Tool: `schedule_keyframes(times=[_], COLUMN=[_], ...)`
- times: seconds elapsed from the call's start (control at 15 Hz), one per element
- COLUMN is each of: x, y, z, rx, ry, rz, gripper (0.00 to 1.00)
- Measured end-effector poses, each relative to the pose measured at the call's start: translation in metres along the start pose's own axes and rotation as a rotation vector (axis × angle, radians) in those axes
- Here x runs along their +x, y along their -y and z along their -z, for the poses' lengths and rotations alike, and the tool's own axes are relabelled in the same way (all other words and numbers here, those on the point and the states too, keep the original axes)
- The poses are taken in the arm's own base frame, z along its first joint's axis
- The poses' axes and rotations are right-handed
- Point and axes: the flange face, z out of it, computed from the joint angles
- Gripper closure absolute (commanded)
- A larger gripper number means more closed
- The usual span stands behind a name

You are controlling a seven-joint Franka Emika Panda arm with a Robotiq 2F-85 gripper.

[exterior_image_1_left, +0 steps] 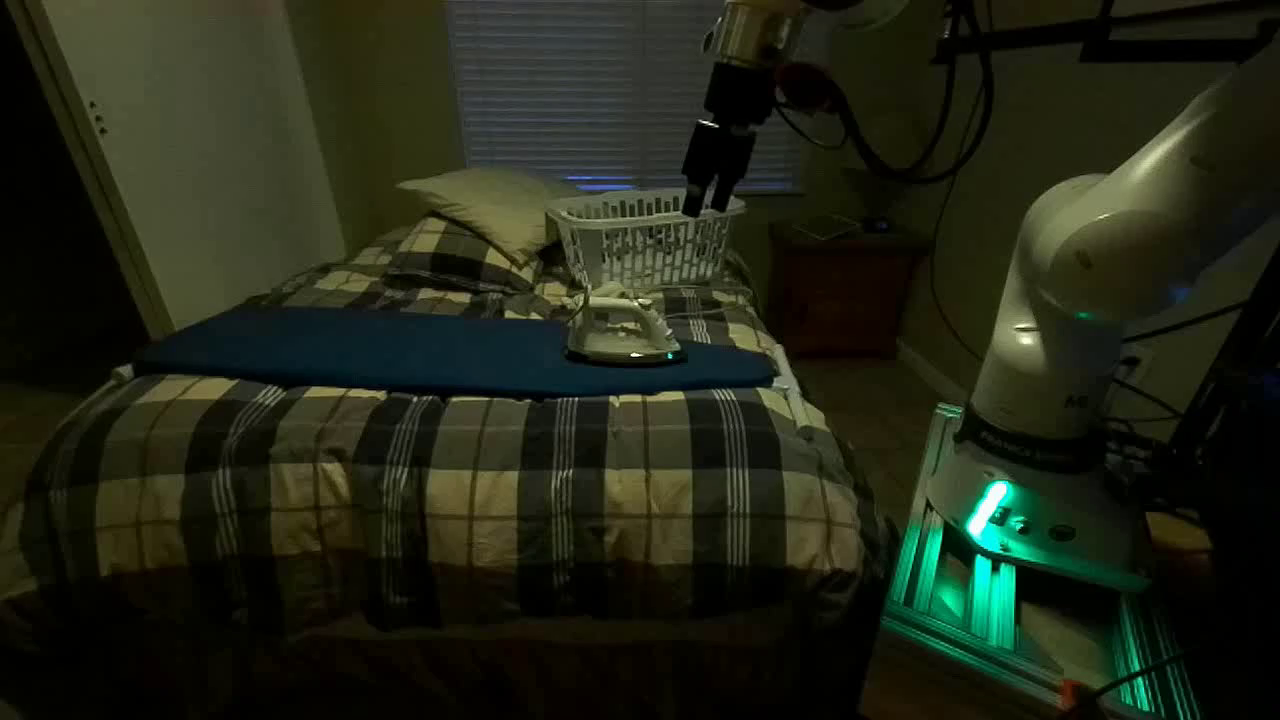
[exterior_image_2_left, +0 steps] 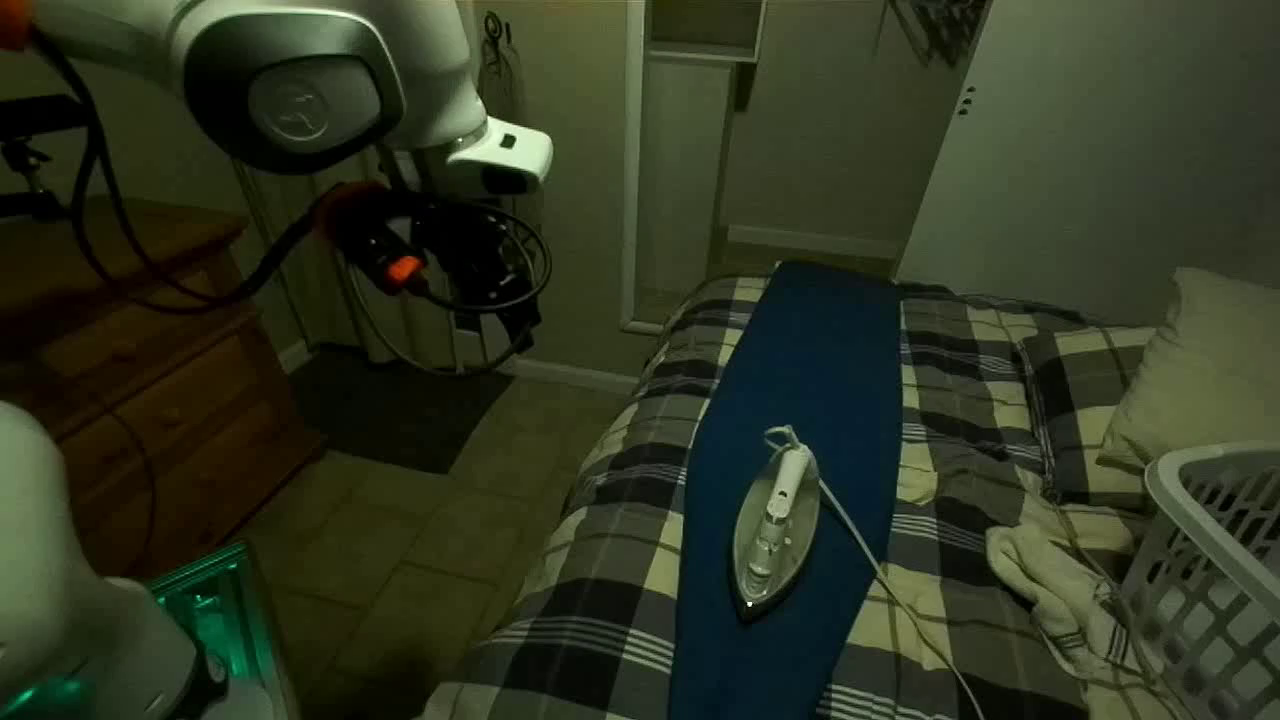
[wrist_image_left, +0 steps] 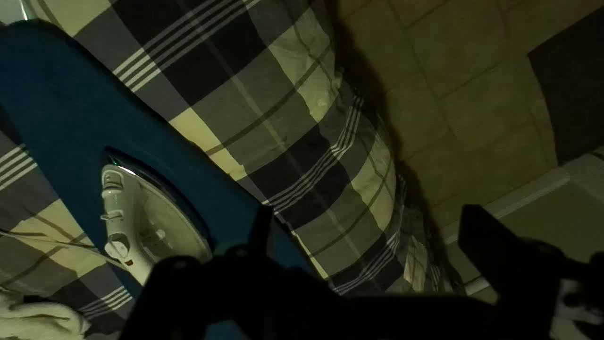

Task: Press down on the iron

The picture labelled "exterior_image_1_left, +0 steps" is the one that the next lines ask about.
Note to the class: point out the blue ironing pad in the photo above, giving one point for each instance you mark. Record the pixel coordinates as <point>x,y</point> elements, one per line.
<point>401,351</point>

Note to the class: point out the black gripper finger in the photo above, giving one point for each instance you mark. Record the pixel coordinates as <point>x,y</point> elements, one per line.
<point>697,167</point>
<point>728,167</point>

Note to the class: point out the black overhead bar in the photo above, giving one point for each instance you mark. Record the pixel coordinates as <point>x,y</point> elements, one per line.
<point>1104,39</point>

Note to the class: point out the white clothes iron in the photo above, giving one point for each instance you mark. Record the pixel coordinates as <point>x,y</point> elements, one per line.
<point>627,333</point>

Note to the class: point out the window blinds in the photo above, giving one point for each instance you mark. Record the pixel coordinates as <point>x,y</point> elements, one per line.
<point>586,84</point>

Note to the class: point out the white plastic laundry basket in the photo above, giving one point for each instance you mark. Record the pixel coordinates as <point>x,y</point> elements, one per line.
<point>641,246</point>

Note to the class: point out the plaid bed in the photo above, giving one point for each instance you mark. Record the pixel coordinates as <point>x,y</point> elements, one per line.
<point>441,483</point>

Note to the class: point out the beige pillow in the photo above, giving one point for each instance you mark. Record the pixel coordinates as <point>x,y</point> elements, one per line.
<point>497,204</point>

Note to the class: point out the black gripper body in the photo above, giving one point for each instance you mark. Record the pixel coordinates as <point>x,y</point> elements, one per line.
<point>737,89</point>

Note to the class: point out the dark bed base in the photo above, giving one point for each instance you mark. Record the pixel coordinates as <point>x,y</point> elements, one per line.
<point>441,664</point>

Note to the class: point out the white door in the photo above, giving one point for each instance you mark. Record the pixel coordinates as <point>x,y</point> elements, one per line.
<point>202,144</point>

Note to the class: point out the table lamp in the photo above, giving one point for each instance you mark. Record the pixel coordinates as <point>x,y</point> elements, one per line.
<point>877,219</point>

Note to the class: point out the plaid pillow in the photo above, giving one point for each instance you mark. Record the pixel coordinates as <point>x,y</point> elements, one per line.
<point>454,253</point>

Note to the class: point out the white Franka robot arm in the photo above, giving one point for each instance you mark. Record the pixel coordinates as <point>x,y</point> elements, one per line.
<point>1093,253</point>

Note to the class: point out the wooden nightstand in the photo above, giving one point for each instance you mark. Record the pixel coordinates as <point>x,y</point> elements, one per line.
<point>843,286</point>

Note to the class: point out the robot stand with green light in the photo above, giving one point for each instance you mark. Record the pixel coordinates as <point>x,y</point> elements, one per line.
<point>1026,574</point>

